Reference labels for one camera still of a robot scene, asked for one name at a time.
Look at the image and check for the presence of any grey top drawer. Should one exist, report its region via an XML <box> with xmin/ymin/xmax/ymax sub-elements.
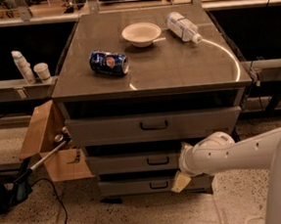
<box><xmin>66</xmin><ymin>107</ymin><xmax>241</xmax><ymax>147</ymax></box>

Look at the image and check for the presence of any white spray bottle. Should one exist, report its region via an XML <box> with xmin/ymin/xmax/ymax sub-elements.
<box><xmin>12</xmin><ymin>50</ymin><xmax>35</xmax><ymax>84</ymax></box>

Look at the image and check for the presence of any grey drawer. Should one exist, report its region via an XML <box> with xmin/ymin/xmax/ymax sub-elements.
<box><xmin>66</xmin><ymin>107</ymin><xmax>241</xmax><ymax>147</ymax></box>
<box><xmin>86</xmin><ymin>151</ymin><xmax>180</xmax><ymax>175</ymax></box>
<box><xmin>99</xmin><ymin>175</ymin><xmax>213</xmax><ymax>198</ymax></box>

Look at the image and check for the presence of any black floor cable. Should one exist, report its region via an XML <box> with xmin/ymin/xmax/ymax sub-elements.
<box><xmin>30</xmin><ymin>176</ymin><xmax>70</xmax><ymax>224</ymax></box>

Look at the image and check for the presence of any black device on floor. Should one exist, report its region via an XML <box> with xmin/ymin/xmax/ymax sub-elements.
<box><xmin>0</xmin><ymin>158</ymin><xmax>32</xmax><ymax>214</ymax></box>

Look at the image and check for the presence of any white bowl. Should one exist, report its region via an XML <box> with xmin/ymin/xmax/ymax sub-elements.
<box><xmin>121</xmin><ymin>22</ymin><xmax>162</xmax><ymax>48</ymax></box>

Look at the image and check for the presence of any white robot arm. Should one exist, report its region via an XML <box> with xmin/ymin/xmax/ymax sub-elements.
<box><xmin>170</xmin><ymin>127</ymin><xmax>281</xmax><ymax>224</ymax></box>

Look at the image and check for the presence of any brown cardboard box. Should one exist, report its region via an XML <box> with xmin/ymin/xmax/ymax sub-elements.
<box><xmin>20</xmin><ymin>100</ymin><xmax>92</xmax><ymax>181</ymax></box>

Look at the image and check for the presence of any metal grabber pole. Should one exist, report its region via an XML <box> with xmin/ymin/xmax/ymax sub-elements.
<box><xmin>14</xmin><ymin>136</ymin><xmax>71</xmax><ymax>184</ymax></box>

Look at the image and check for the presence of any clear plastic water bottle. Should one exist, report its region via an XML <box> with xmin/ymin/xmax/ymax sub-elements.
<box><xmin>166</xmin><ymin>12</ymin><xmax>202</xmax><ymax>43</ymax></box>

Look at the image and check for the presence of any blue crushed soda can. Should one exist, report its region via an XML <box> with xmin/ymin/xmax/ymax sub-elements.
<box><xmin>89</xmin><ymin>50</ymin><xmax>129</xmax><ymax>76</ymax></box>

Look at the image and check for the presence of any grey drawer cabinet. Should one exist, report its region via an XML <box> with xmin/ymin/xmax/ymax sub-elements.
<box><xmin>45</xmin><ymin>0</ymin><xmax>262</xmax><ymax>208</ymax></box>

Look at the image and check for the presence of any grey bottom drawer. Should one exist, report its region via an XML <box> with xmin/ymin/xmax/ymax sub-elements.
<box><xmin>99</xmin><ymin>175</ymin><xmax>213</xmax><ymax>198</ymax></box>

